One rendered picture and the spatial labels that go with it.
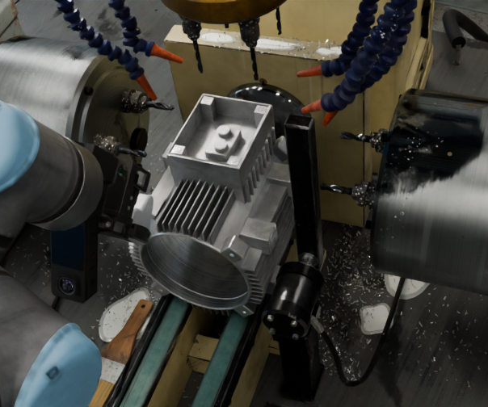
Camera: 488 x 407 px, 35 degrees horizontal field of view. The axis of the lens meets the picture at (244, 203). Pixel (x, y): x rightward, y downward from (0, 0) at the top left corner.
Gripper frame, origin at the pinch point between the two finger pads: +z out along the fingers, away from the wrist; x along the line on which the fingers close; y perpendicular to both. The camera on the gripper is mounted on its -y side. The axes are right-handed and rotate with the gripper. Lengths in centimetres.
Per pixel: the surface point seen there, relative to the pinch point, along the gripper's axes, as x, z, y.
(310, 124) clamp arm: -20.9, -10.4, 15.3
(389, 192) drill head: -29.0, 2.5, 12.2
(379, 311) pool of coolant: -27.2, 32.3, -0.3
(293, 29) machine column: -7.0, 20.2, 38.3
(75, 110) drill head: 15.1, 2.5, 15.7
